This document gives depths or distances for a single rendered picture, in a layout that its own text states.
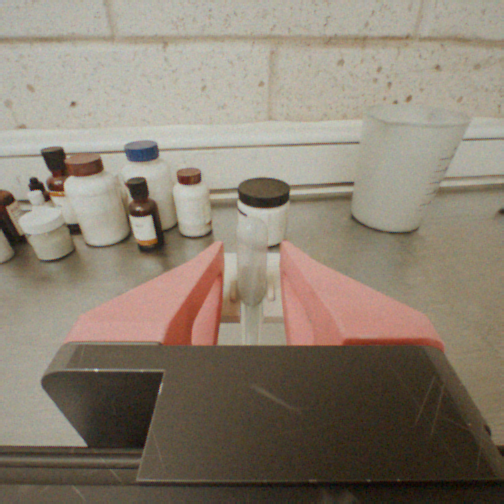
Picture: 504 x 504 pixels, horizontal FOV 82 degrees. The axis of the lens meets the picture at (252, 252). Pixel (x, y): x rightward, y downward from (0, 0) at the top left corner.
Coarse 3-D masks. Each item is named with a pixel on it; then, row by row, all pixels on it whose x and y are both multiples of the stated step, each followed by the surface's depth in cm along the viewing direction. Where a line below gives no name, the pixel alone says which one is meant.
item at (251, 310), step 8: (248, 232) 11; (248, 304) 13; (256, 304) 13; (248, 312) 14; (256, 312) 14; (248, 320) 14; (256, 320) 14; (248, 328) 14; (256, 328) 15; (248, 336) 15; (256, 336) 15; (248, 344) 15; (256, 344) 15
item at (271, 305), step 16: (224, 256) 16; (272, 256) 16; (272, 272) 15; (224, 288) 14; (272, 288) 13; (224, 304) 13; (240, 304) 13; (272, 304) 13; (224, 320) 12; (240, 320) 13; (272, 320) 12
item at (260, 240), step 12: (252, 216) 11; (264, 228) 11; (252, 240) 11; (264, 240) 11; (252, 252) 11; (264, 252) 12; (252, 264) 12; (264, 264) 12; (252, 276) 12; (264, 276) 12; (252, 288) 12; (264, 288) 13; (252, 300) 13
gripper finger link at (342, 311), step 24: (288, 264) 10; (312, 264) 9; (288, 288) 12; (312, 288) 7; (336, 288) 7; (360, 288) 7; (288, 312) 11; (312, 312) 7; (336, 312) 6; (360, 312) 6; (384, 312) 6; (408, 312) 6; (288, 336) 11; (312, 336) 11; (336, 336) 6; (360, 336) 5; (384, 336) 5; (408, 336) 5; (432, 336) 5
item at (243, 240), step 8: (240, 224) 11; (248, 224) 11; (240, 232) 11; (240, 240) 11; (248, 240) 11; (240, 248) 11; (248, 248) 11; (240, 256) 12; (248, 256) 11; (240, 264) 12; (248, 264) 12; (240, 272) 12; (248, 272) 12; (240, 280) 12; (248, 280) 12; (240, 288) 13; (248, 288) 12; (240, 296) 13; (248, 296) 13
